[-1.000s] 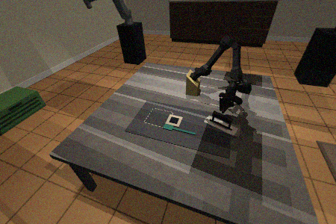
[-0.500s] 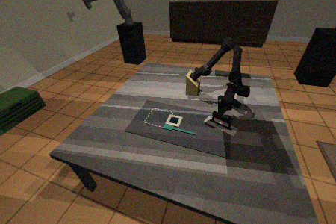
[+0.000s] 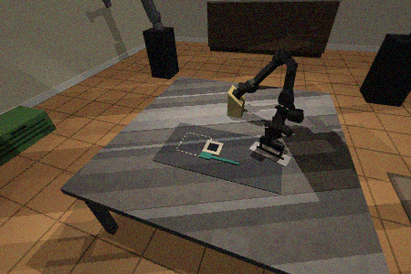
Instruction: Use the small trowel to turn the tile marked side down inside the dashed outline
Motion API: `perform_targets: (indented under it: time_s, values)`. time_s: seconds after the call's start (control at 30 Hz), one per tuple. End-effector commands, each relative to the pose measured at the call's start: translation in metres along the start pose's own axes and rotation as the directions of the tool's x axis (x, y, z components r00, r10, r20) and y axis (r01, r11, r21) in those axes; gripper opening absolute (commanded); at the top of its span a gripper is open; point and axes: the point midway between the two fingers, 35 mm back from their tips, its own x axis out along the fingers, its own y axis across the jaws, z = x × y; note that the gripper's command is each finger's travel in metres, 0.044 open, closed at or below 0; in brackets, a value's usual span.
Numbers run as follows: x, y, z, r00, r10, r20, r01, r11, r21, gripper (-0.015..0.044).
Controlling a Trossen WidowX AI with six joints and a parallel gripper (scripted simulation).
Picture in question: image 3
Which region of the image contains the beige tile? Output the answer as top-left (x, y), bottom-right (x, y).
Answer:
top-left (202, 140), bottom-right (223, 155)

